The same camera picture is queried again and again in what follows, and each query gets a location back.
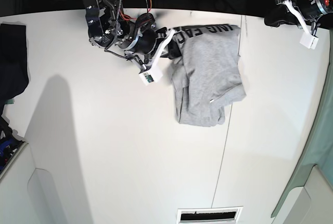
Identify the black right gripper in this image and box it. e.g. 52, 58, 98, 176
122, 25, 182, 65

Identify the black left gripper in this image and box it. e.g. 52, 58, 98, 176
264, 0, 332, 27

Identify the grey t-shirt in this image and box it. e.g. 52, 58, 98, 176
171, 24, 246, 127

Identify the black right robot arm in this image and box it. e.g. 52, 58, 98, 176
82, 0, 181, 70

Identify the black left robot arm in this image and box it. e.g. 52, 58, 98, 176
264, 0, 332, 29

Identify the dark navy cloth pile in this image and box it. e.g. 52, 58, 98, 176
1, 23, 29, 112

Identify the white vent grille slot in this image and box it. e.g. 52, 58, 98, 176
176, 206, 244, 223

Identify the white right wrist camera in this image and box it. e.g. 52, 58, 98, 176
139, 66, 163, 85

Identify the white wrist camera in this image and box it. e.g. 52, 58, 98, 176
300, 32, 318, 49
139, 66, 163, 85

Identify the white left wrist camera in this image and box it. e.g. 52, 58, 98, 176
300, 32, 318, 49

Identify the blue cables left edge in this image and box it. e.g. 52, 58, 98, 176
0, 127, 17, 173

